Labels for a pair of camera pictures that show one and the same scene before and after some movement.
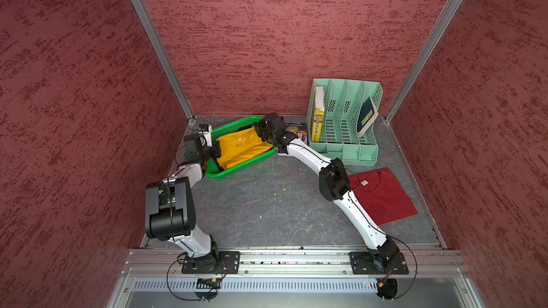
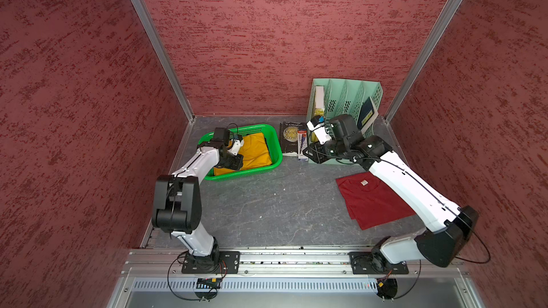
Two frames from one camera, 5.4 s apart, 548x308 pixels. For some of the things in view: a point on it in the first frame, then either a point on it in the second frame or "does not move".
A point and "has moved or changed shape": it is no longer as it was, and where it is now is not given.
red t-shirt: (381, 196) does not move
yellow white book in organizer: (318, 115) does not move
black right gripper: (260, 125) -> (318, 156)
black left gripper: (215, 147) -> (236, 165)
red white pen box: (302, 135) does not move
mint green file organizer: (339, 119) does not move
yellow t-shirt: (240, 147) has moved or changed shape
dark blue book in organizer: (368, 114) does not move
